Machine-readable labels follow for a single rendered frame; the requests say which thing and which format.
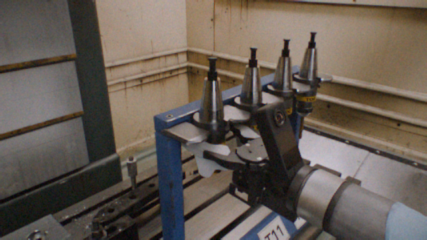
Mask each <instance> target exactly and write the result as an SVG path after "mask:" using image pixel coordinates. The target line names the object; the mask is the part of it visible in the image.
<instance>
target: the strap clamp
mask: <svg viewBox="0 0 427 240"><path fill-rule="evenodd" d="M91 222H92V226H93V227H92V228H91V235H89V236H88V237H86V238H84V239H82V240H86V239H87V240H94V239H95V240H100V239H101V240H139V235H138V229H137V224H136V222H135V221H134V220H133V219H132V218H131V217H129V216H128V214H127V215H124V216H123V217H121V218H119V219H118V220H116V221H114V222H113V223H110V224H109V225H107V226H106V227H104V228H103V227H102V225H100V224H99V219H98V218H96V219H95V218H93V219H92V220H91ZM120 229H121V231H120ZM103 230H104V231H103ZM104 232H105V233H106V235H105V233H104Z"/></svg>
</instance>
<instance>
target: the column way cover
mask: <svg viewBox="0 0 427 240"><path fill-rule="evenodd" d="M76 57H77V53H76V48H75V41H74V36H73V33H72V29H71V22H70V17H69V10H68V6H67V0H0V200H2V199H4V198H6V197H9V196H10V195H13V194H16V193H18V192H20V191H23V190H25V189H28V188H30V187H32V186H36V185H39V184H41V183H44V182H46V181H48V180H51V179H54V178H56V177H58V176H61V175H64V174H66V173H68V172H70V171H73V170H76V169H78V168H80V167H83V166H85V165H88V164H89V156H88V152H87V145H86V141H85V134H84V130H83V122H82V118H81V116H82V114H83V106H82V102H81V94H80V90H79V83H78V78H77V71H76V67H75V58H76Z"/></svg>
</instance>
